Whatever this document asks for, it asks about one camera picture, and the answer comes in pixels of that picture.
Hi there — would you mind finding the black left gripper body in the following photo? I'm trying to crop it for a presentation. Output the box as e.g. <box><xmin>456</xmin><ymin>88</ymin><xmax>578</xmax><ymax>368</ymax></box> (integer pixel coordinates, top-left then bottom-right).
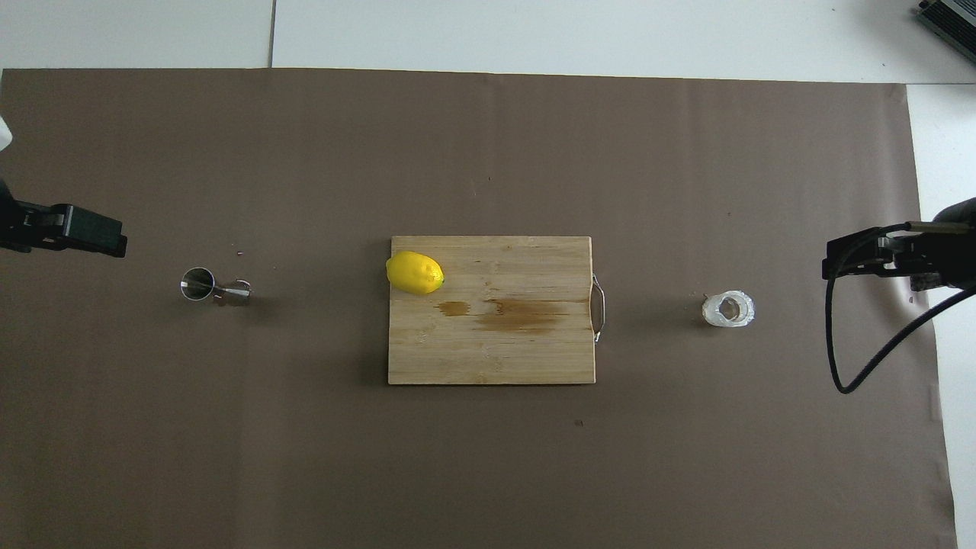
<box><xmin>0</xmin><ymin>179</ymin><xmax>31</xmax><ymax>254</ymax></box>

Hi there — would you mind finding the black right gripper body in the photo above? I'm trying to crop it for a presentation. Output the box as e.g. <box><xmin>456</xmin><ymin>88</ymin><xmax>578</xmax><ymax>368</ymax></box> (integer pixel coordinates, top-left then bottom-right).
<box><xmin>925</xmin><ymin>197</ymin><xmax>976</xmax><ymax>292</ymax></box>

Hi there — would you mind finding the steel cocktail jigger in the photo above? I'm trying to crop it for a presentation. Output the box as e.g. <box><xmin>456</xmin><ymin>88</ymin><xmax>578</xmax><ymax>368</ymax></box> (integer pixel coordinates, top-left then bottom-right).
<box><xmin>180</xmin><ymin>266</ymin><xmax>253</xmax><ymax>307</ymax></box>

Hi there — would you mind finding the clear crinkled plastic cup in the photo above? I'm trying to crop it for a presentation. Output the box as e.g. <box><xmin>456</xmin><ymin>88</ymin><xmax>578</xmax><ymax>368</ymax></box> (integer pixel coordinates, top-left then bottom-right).
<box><xmin>701</xmin><ymin>289</ymin><xmax>756</xmax><ymax>329</ymax></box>

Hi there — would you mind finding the grey ribbed metal device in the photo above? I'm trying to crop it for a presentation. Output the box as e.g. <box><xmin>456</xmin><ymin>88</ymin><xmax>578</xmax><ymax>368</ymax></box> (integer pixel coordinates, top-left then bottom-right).
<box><xmin>915</xmin><ymin>0</ymin><xmax>976</xmax><ymax>63</ymax></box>

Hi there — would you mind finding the brown paper table mat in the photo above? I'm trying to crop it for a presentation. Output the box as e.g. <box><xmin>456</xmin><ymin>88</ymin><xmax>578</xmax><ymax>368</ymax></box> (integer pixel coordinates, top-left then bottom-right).
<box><xmin>0</xmin><ymin>67</ymin><xmax>960</xmax><ymax>549</ymax></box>

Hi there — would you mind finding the yellow lemon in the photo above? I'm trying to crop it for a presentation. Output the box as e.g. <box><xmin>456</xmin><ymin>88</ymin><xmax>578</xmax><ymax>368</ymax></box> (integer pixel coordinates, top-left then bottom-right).
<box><xmin>385</xmin><ymin>250</ymin><xmax>445</xmax><ymax>297</ymax></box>

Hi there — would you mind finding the wooden cutting board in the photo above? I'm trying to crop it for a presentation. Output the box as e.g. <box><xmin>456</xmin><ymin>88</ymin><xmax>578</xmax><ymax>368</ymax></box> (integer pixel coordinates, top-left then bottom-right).
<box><xmin>387</xmin><ymin>235</ymin><xmax>608</xmax><ymax>386</ymax></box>

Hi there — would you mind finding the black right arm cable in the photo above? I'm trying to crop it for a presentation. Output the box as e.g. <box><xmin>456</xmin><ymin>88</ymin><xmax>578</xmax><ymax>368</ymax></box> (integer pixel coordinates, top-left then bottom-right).
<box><xmin>826</xmin><ymin>221</ymin><xmax>976</xmax><ymax>395</ymax></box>

